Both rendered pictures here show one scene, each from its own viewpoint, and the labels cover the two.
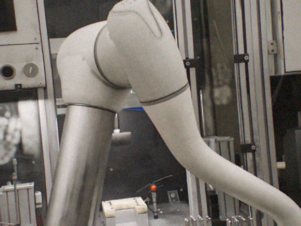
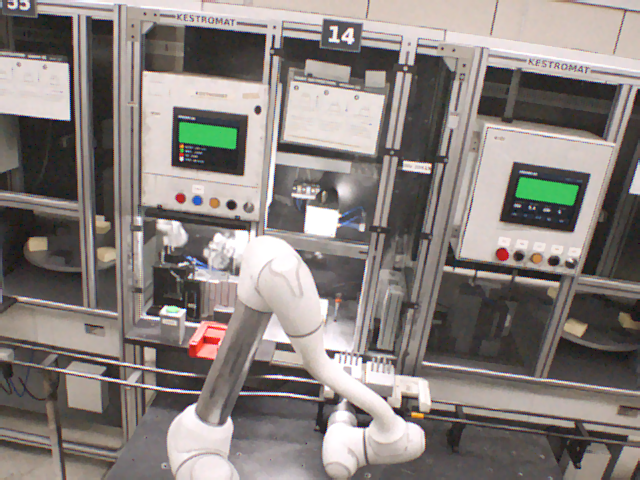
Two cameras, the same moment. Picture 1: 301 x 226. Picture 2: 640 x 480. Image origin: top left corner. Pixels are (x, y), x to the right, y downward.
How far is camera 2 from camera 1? 69 cm
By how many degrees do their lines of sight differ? 22
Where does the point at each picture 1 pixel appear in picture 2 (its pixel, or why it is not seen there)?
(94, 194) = (244, 366)
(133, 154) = (336, 258)
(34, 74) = (250, 211)
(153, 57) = (291, 311)
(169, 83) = (300, 329)
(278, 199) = (374, 406)
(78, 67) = (247, 280)
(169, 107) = (298, 342)
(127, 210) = not seen: hidden behind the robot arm
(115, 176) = (318, 270)
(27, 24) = (252, 172)
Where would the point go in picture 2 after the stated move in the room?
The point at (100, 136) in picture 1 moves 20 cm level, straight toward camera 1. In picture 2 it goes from (255, 330) to (232, 373)
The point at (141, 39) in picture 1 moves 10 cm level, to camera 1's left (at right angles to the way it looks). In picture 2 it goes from (284, 297) to (242, 287)
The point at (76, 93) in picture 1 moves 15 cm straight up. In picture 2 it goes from (243, 297) to (247, 243)
